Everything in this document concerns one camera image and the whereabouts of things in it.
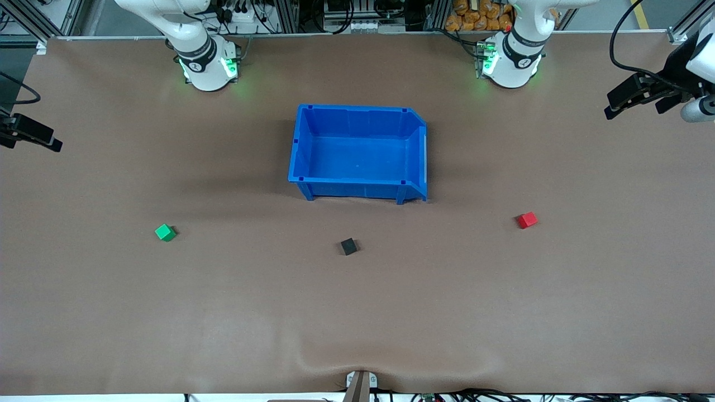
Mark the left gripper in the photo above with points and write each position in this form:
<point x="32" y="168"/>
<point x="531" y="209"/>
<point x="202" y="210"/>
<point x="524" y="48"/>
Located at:
<point x="675" y="73"/>

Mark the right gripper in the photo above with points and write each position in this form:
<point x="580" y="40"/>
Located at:
<point x="22" y="128"/>

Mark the green cube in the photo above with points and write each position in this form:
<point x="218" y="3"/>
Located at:
<point x="165" y="232"/>

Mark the red cube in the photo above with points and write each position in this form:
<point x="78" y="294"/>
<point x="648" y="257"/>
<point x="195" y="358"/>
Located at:
<point x="527" y="220"/>

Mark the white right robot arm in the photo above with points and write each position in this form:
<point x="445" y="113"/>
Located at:
<point x="201" y="61"/>

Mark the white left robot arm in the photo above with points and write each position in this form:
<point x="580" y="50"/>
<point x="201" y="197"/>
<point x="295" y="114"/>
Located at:
<point x="516" y="61"/>

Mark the black cube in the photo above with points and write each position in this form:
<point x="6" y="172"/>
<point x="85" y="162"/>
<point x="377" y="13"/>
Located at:
<point x="348" y="246"/>

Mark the orange snack bag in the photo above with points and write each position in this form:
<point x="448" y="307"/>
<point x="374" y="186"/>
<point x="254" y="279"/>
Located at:
<point x="500" y="19"/>
<point x="460" y="6"/>
<point x="453" y="22"/>
<point x="475" y="22"/>

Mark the brown table mat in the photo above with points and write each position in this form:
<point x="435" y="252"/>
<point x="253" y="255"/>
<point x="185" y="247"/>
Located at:
<point x="167" y="307"/>

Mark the white power strip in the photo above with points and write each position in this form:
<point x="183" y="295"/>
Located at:
<point x="246" y="18"/>

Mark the white terminal block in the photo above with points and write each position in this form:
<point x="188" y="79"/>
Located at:
<point x="374" y="26"/>

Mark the blue plastic storage bin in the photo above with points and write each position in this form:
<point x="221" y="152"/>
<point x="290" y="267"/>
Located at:
<point x="357" y="156"/>

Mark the black electronics box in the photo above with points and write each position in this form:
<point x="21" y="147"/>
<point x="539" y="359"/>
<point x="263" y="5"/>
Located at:
<point x="341" y="6"/>

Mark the aluminium frame profile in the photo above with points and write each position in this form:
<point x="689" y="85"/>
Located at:
<point x="39" y="19"/>
<point x="684" y="28"/>

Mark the metal table edge bracket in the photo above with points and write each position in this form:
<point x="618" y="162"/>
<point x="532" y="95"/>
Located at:
<point x="360" y="385"/>

